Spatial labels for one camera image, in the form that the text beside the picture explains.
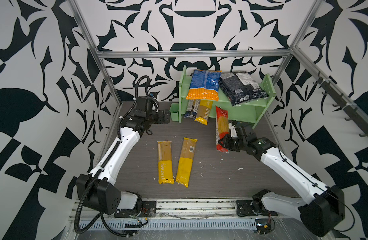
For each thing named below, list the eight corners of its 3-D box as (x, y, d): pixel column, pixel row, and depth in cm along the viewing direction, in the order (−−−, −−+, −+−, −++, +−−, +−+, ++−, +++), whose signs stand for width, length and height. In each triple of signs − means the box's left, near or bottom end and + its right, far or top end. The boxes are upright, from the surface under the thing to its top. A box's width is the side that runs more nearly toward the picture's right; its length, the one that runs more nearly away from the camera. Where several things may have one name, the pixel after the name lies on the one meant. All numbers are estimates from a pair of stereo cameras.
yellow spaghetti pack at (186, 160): (173, 183, 83) (173, 182, 81) (184, 139, 101) (184, 137, 99) (188, 187, 82) (188, 185, 80) (196, 141, 100) (197, 139, 98)
